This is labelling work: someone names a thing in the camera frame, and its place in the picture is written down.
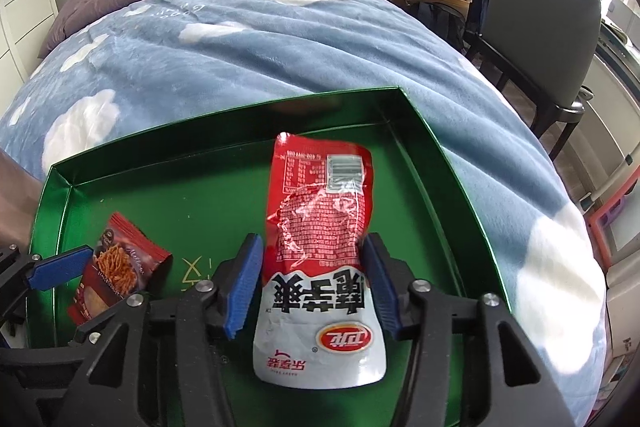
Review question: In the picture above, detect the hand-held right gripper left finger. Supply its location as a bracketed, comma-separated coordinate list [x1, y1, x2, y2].
[35, 233, 264, 427]

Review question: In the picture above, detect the blue cloud print blanket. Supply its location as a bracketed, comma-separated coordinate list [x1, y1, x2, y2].
[0, 0, 608, 427]

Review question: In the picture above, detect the grey chair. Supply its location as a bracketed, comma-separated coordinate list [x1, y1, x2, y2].
[465, 0, 603, 152]

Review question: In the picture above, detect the green tray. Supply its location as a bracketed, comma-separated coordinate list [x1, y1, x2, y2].
[27, 86, 513, 427]

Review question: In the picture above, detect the red metal frame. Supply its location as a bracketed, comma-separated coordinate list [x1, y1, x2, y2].
[585, 177, 640, 268]

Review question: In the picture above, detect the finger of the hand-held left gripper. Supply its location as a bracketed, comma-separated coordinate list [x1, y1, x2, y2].
[0, 244, 96, 313]
[75, 307, 132, 348]

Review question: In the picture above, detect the black backpack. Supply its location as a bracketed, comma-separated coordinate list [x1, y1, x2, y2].
[415, 0, 468, 52]

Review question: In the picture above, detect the dark red noodle snack packet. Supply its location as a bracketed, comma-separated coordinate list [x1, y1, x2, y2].
[67, 212, 173, 327]

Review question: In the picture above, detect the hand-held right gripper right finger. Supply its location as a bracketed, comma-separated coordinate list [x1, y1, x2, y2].
[362, 233, 581, 427]

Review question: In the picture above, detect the red and white snack pouch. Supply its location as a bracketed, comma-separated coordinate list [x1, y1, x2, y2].
[252, 132, 388, 389]

